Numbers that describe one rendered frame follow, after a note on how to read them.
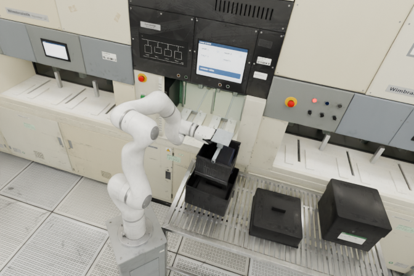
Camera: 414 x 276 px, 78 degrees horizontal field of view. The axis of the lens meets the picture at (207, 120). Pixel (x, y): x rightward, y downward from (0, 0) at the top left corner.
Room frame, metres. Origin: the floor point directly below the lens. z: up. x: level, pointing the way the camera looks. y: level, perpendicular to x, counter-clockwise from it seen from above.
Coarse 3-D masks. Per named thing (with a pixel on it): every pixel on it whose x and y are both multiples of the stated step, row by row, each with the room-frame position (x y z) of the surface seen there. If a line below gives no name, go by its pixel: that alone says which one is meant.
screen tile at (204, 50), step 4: (200, 48) 1.43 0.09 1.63; (204, 48) 1.43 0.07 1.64; (208, 48) 1.42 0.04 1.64; (212, 48) 1.42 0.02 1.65; (200, 52) 1.43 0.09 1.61; (204, 52) 1.43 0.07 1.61; (208, 52) 1.42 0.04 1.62; (212, 52) 1.42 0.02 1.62; (220, 52) 1.41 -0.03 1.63; (216, 56) 1.41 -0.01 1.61; (220, 56) 1.41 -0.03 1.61; (200, 60) 1.43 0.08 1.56; (204, 60) 1.42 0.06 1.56; (208, 60) 1.42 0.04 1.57; (212, 60) 1.42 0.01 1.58; (216, 60) 1.41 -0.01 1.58; (208, 64) 1.42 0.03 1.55; (212, 64) 1.42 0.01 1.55; (216, 64) 1.41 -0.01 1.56
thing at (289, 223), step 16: (256, 192) 1.08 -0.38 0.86; (272, 192) 1.09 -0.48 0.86; (256, 208) 0.96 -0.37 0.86; (272, 208) 0.96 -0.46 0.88; (288, 208) 0.99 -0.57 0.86; (256, 224) 0.85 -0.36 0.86; (272, 224) 0.86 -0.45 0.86; (288, 224) 0.87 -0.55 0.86; (272, 240) 0.82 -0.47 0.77; (288, 240) 0.81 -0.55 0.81
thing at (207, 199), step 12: (192, 180) 1.12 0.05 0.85; (204, 180) 1.20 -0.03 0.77; (192, 192) 0.99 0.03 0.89; (204, 192) 0.97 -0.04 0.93; (216, 192) 1.11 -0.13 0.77; (228, 192) 1.12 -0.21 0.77; (192, 204) 0.99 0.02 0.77; (204, 204) 0.97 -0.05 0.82; (216, 204) 0.95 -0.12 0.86; (228, 204) 1.01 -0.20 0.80
